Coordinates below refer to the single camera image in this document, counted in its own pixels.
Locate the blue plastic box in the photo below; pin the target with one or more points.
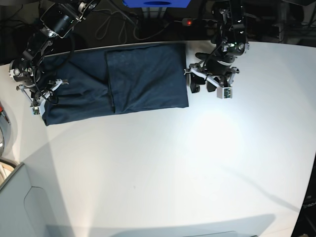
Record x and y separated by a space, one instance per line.
156 3

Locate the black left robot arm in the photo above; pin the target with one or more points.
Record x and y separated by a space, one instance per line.
232 42

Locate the black power strip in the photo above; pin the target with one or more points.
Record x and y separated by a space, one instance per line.
199 24

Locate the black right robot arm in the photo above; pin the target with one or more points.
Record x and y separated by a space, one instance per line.
57 23

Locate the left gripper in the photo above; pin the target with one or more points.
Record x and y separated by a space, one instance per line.
216 66

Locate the dark blue T-shirt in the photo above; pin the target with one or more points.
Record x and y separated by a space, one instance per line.
119 81

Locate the chrome round object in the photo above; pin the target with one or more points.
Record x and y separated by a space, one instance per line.
5 131

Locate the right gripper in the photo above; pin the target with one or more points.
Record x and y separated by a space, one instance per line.
33 80

